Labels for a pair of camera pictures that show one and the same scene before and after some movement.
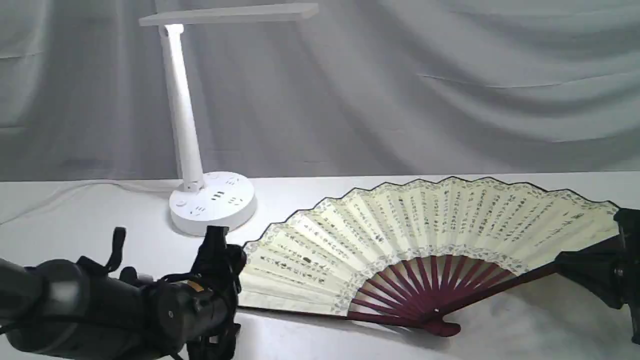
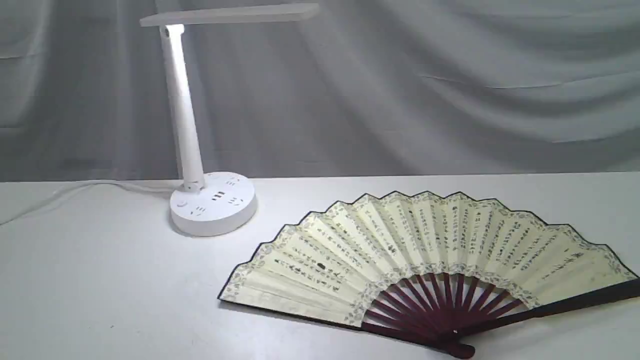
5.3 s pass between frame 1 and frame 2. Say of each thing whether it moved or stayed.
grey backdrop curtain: stayed
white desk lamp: stayed
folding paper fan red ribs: moved
